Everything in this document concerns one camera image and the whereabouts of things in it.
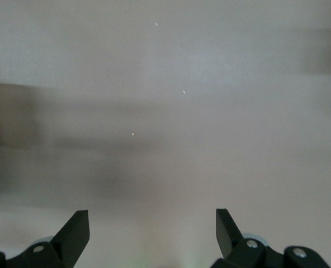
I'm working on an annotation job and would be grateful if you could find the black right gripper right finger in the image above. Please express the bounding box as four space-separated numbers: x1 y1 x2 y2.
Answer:
213 207 271 268

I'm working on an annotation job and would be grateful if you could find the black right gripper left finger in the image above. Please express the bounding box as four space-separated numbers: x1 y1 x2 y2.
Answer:
3 209 91 268

